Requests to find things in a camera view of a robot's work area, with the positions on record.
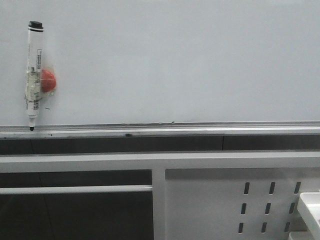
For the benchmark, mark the red round magnet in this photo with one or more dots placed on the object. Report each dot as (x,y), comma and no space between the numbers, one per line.
(48,81)

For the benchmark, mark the white black whiteboard marker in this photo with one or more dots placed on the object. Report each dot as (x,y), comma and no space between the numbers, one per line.
(33,92)

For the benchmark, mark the white whiteboard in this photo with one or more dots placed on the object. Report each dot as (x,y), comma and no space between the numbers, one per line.
(165,61)

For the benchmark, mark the white plastic marker tray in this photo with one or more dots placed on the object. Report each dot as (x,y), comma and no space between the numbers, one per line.
(309,209)

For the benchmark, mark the white metal stand frame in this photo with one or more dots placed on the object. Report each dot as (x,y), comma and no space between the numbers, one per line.
(156,196)

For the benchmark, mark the aluminium whiteboard tray rail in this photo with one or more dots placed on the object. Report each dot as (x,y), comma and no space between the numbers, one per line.
(160,130)

